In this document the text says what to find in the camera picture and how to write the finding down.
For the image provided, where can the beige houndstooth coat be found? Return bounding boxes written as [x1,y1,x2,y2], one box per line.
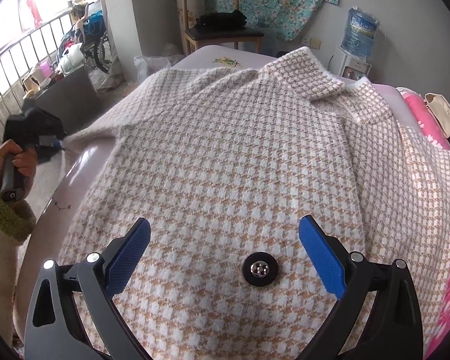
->
[55,46,450,360]

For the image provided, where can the green sleeve forearm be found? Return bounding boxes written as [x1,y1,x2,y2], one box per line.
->
[0,197,36,244]

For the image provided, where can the black clothing on chair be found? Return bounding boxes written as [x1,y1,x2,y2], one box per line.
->
[196,10,247,33]

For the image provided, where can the person's left hand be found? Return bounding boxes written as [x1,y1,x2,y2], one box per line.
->
[0,140,38,194]

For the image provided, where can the dark cabinet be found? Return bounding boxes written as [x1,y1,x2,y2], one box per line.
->
[22,67,105,135]

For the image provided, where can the metal window railing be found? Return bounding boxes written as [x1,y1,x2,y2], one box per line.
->
[0,8,72,144]

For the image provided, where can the white plastic bag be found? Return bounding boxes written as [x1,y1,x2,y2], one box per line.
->
[134,43,185,83]

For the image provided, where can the cream jacket on bed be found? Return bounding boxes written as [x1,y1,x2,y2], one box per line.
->
[425,93,450,143]

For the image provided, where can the wooden chair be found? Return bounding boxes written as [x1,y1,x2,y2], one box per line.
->
[182,0,264,55]

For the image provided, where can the white water dispenser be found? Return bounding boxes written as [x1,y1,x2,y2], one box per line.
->
[328,46,371,80]

